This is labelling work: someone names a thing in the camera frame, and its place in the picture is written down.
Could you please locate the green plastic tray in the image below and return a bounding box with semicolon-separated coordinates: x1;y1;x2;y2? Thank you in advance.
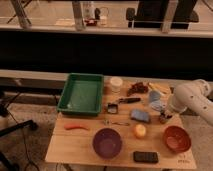
57;73;104;117

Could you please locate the black-handled measuring scoop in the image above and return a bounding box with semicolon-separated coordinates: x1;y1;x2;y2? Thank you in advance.
106;97;141;114

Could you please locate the orange carrot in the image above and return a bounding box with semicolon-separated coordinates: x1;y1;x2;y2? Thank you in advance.
64;124;90;131

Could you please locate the small metal spoon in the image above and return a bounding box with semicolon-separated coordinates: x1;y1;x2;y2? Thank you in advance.
103;120;130;126

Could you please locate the wooden table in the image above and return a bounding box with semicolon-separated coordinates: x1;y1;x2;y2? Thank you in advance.
44;79;198;171

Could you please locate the orange-brown bowl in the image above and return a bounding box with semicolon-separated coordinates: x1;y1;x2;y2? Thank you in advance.
163;126;191;153

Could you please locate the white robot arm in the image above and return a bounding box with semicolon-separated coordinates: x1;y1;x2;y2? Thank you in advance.
159;79;213;126

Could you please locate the dark red dried fruit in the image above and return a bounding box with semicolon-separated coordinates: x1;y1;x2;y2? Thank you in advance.
127;82;148;96

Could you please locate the wooden stick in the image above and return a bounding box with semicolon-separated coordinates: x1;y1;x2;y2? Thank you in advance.
148;82;170;94

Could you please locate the yellow-red apple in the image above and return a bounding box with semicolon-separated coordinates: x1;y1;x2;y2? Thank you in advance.
133;124;146;139

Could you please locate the metal cup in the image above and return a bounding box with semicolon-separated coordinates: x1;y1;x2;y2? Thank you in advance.
159;115;168;124

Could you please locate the white paper cup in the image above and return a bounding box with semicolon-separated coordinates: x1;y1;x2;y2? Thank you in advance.
110;77;123;93

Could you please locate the black remote control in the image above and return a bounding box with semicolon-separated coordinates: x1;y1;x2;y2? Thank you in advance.
133;151;158;163

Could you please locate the purple bowl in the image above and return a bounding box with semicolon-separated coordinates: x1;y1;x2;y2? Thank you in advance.
92;128;122;159

